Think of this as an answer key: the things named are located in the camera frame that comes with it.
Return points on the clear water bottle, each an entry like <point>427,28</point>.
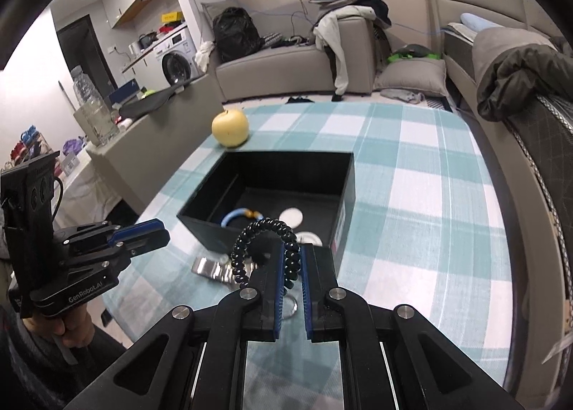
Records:
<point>84,88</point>

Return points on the teal plaid tablecloth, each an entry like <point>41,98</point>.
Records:
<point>426,230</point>

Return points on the yellow box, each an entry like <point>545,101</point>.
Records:
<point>174,16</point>

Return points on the light blue pillow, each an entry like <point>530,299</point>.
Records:
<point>477,23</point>

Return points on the black camera mount box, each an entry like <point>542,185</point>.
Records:
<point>26,197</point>

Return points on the clear plastic container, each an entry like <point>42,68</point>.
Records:
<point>96,122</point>

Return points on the dark door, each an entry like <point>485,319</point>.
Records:
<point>80,47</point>

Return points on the white washing machine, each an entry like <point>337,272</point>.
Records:
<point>175,54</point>

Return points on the pile of clothes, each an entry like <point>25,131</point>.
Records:
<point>352,34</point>

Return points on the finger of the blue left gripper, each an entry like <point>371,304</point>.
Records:
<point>146,242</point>
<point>136,231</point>

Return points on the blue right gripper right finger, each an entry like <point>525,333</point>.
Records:
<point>318,277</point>

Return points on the left hand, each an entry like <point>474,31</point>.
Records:
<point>75,329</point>

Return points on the black quilted mattress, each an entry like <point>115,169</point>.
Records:
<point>533,150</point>

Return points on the black flat pad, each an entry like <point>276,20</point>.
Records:
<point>152,102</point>

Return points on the grey blanket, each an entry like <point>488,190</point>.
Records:
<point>490,43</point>

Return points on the yellow apple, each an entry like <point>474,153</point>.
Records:
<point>231,128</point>

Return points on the black cardboard box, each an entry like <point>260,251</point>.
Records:
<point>321,184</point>

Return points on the grey sofa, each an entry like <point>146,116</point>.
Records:
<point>272,72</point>

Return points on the dark olive jacket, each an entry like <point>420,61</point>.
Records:
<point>520,75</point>

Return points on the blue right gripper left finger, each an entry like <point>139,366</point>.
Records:
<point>272,293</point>

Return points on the grey floor cushion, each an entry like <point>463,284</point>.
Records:
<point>423,75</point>

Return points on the round white disc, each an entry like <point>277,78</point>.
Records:
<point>292,216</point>

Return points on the black backpack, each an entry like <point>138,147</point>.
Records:
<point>235,34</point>

